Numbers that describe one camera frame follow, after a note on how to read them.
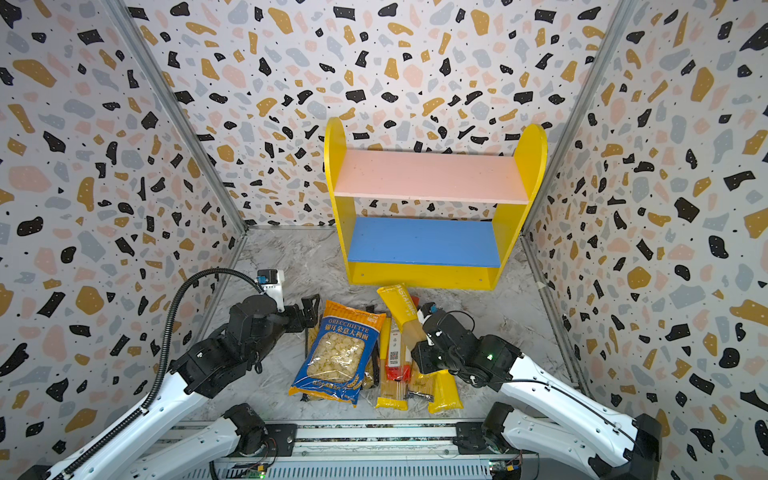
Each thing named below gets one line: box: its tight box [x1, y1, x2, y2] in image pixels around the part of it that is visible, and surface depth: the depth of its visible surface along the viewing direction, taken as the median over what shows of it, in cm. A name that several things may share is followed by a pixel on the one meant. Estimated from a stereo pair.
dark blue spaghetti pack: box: [408, 360, 434, 403], surface depth 81 cm
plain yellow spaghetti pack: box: [428, 369, 464, 414], surface depth 81 cm
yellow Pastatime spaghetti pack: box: [377, 283, 426, 352], surface depth 80 cm
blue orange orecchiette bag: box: [288, 300, 386, 408], surface depth 81 cm
